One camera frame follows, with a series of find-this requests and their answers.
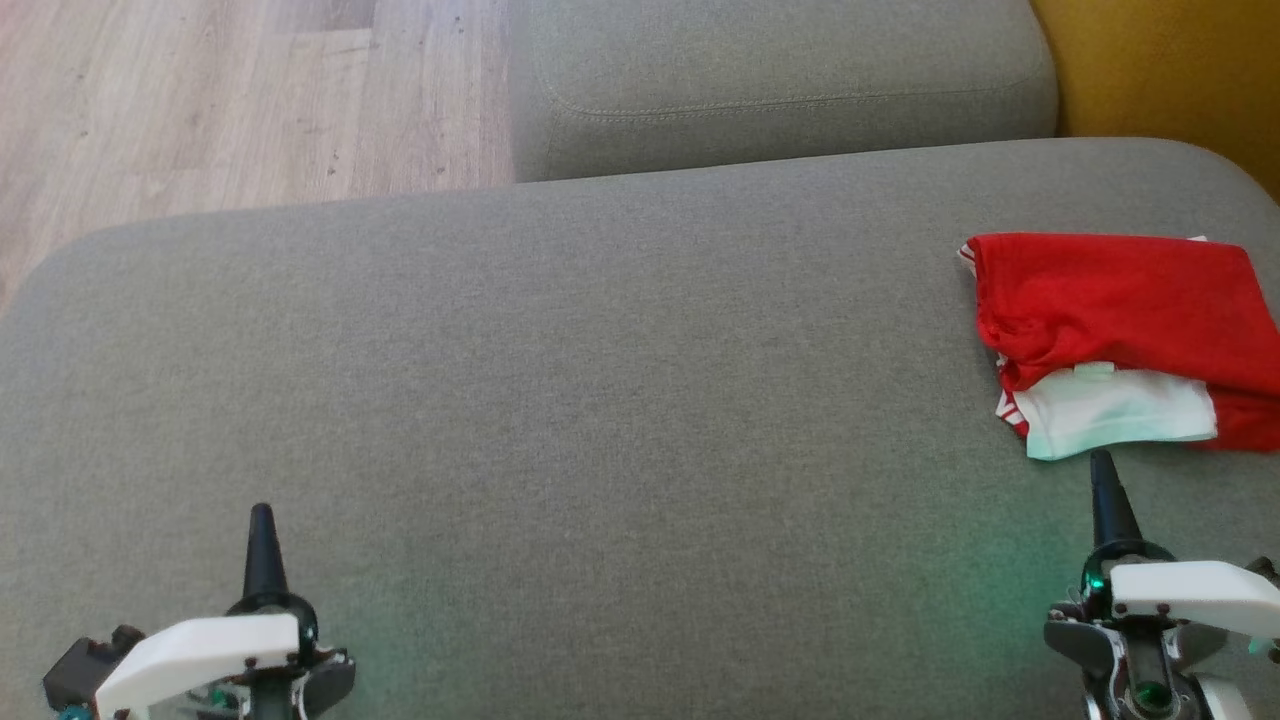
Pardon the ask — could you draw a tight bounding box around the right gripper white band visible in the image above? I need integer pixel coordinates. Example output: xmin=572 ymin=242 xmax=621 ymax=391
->
xmin=1044 ymin=449 xmax=1280 ymax=720

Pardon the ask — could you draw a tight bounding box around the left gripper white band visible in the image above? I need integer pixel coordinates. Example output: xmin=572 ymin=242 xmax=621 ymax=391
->
xmin=94 ymin=502 xmax=357 ymax=720

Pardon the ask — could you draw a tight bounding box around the red t-shirt with white sleeves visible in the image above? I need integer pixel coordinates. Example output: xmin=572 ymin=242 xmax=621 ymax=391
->
xmin=968 ymin=232 xmax=1280 ymax=462

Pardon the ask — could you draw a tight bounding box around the large grey sofa seat cushion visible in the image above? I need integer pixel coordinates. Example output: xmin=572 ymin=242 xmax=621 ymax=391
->
xmin=0 ymin=137 xmax=1280 ymax=720

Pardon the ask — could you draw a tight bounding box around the yellow upholstered block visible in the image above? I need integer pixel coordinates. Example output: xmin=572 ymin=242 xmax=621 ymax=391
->
xmin=1030 ymin=0 xmax=1280 ymax=197

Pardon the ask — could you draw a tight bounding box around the small grey sofa cushion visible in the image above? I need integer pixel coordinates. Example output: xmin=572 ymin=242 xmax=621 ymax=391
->
xmin=509 ymin=0 xmax=1060 ymax=184

